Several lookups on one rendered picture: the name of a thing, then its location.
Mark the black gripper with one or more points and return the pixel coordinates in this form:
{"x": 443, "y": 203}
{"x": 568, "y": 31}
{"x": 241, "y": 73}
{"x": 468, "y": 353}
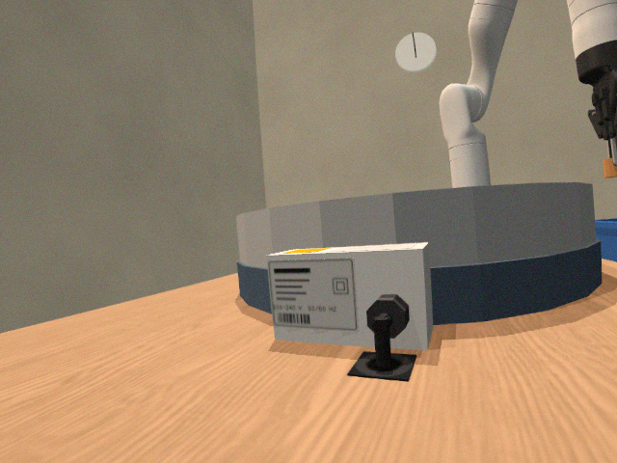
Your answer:
{"x": 597, "y": 66}

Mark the blue open tray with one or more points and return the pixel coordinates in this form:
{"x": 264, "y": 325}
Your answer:
{"x": 606, "y": 231}

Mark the bronze bushing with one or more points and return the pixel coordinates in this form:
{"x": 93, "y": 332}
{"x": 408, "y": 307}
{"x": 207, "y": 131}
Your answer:
{"x": 609, "y": 169}

